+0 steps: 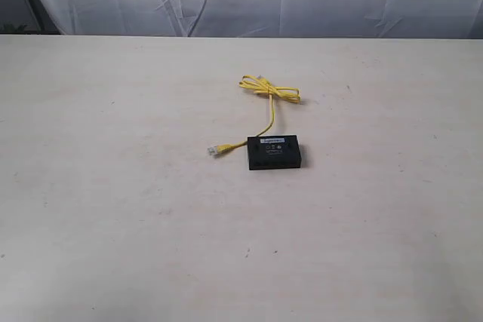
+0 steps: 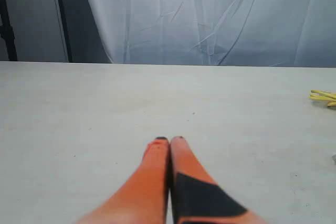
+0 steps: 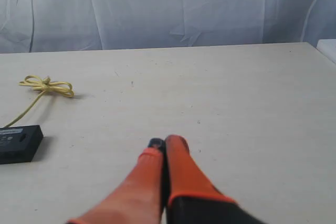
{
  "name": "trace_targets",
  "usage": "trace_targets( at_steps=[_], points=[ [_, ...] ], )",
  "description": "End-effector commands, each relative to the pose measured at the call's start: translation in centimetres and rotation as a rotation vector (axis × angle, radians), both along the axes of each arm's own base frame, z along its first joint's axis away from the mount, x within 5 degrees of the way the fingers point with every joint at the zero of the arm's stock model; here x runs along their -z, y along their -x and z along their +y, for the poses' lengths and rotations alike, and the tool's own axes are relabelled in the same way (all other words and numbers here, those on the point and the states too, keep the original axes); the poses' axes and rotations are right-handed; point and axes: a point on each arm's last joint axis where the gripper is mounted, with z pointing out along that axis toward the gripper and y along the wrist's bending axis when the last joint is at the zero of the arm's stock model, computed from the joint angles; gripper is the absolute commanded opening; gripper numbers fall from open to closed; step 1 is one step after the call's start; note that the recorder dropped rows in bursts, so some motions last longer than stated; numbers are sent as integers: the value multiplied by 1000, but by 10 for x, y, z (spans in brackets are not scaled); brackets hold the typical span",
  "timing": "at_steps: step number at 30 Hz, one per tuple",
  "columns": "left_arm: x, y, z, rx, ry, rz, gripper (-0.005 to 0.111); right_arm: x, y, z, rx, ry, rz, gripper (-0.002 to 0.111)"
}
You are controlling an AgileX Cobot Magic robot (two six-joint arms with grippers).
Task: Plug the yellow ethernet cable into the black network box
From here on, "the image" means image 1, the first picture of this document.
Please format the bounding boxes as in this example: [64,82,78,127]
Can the yellow ethernet cable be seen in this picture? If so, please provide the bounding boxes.
[205,73,302,157]

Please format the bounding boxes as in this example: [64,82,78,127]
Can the green plant leaves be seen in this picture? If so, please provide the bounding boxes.
[0,23,27,34]

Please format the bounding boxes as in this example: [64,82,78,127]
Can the black network switch box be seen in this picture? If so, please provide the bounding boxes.
[247,135,302,170]

